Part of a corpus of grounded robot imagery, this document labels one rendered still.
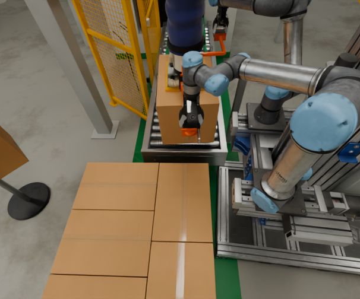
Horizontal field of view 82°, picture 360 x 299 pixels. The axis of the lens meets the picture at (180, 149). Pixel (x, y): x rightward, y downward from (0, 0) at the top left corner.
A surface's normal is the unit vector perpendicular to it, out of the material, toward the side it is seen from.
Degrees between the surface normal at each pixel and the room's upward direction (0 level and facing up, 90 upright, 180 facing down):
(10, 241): 0
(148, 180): 0
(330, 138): 83
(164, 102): 0
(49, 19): 90
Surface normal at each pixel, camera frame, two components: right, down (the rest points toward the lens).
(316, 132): -0.77, 0.45
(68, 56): -0.03, 0.82
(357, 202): -0.04, -0.58
